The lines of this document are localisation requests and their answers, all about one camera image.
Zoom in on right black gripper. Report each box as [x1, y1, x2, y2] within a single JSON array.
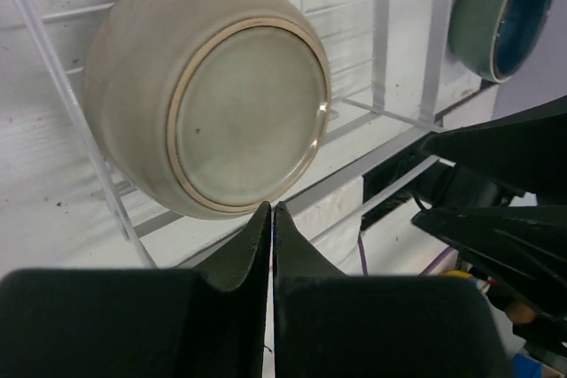
[[412, 96, 566, 320]]

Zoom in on blue bowl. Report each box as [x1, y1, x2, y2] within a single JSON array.
[[494, 0, 552, 81]]

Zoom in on dark green bowl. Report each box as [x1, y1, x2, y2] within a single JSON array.
[[447, 0, 557, 83]]

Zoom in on white wire dish rack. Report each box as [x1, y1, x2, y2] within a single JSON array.
[[1, 0, 481, 273]]

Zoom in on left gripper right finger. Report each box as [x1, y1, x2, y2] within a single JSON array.
[[273, 203, 514, 377]]

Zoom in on beige bowl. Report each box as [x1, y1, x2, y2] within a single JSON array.
[[83, 0, 331, 220]]

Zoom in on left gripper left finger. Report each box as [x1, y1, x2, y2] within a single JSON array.
[[1, 203, 271, 377]]

